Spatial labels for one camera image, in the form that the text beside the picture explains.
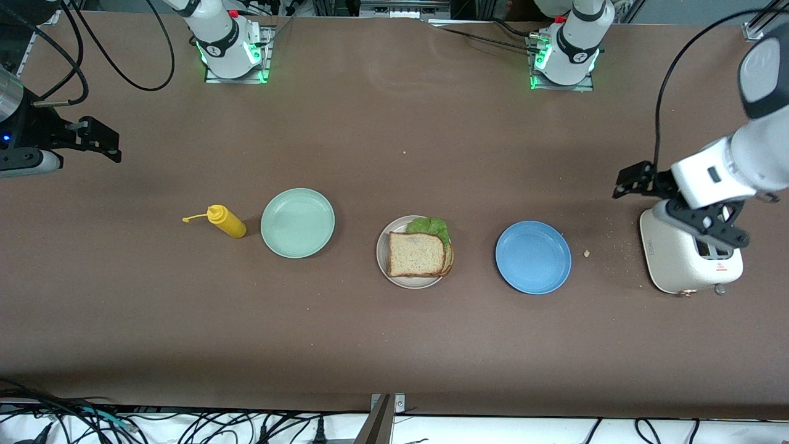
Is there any yellow squeeze bottle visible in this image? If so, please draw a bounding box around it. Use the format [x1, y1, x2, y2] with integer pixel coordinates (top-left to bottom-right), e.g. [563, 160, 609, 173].
[182, 204, 247, 239]

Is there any green lettuce leaf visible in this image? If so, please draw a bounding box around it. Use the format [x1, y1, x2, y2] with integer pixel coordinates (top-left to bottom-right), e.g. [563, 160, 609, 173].
[406, 216, 451, 249]

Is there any blue plate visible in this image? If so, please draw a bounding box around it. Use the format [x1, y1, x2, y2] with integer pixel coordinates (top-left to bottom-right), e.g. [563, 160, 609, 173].
[495, 220, 573, 295]

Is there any mint green plate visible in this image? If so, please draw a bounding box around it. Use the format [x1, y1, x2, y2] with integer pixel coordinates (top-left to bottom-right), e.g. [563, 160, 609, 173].
[260, 187, 336, 259]

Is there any beige plate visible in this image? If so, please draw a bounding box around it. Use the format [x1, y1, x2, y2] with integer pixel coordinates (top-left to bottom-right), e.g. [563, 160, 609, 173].
[375, 215, 453, 290]

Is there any white toaster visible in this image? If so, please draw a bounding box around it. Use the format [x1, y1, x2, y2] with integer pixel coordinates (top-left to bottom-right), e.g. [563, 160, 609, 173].
[639, 207, 745, 298]

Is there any red box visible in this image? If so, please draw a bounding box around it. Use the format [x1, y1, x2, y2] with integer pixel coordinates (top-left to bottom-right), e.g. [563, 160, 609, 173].
[453, 0, 555, 19]

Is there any grey metal box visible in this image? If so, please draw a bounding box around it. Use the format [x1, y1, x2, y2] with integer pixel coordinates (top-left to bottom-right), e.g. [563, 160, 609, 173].
[359, 0, 452, 19]

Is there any grey metal bar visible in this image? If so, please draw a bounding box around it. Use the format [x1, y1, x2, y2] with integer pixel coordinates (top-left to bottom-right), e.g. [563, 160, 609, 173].
[353, 395, 395, 444]

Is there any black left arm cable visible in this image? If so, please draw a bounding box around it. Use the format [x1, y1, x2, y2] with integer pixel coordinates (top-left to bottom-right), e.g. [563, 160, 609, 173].
[653, 6, 789, 176]

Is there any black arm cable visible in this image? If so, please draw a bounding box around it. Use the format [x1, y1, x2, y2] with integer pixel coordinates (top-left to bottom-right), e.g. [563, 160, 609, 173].
[653, 6, 789, 176]
[0, 0, 176, 107]

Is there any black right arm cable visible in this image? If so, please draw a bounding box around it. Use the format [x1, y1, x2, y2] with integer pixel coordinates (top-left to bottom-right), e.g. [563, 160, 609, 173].
[0, 0, 176, 107]

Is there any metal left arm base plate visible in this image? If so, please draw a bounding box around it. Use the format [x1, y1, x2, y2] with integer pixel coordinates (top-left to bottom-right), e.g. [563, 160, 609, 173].
[529, 31, 595, 92]

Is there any black base power cable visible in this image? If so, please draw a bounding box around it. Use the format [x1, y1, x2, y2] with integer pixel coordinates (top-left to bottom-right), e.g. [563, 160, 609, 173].
[425, 17, 546, 55]

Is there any aluminium frame bar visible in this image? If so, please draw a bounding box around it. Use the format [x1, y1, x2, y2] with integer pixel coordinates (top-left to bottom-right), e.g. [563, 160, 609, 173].
[743, 0, 789, 43]

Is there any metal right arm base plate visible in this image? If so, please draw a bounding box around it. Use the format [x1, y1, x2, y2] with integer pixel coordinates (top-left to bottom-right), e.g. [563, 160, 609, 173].
[205, 25, 275, 84]

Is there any black floor cable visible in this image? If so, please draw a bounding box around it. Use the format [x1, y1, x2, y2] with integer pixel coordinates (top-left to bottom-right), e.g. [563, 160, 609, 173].
[0, 377, 152, 444]

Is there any teal cable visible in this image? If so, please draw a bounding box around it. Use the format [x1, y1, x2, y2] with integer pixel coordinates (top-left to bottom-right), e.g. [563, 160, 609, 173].
[77, 406, 135, 430]

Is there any metal corner bracket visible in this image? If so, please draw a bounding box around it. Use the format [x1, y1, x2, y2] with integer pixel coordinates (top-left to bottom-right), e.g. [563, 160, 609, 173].
[370, 393, 406, 415]

